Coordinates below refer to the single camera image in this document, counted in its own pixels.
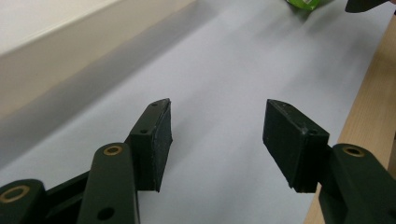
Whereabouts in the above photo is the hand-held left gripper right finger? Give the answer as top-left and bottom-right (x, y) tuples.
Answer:
(262, 98), (331, 194)

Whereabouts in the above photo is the green snack packet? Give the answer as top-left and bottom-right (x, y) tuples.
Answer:
(285, 0), (322, 11)

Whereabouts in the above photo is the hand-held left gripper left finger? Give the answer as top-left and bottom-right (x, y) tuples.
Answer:
(124, 97), (174, 193)

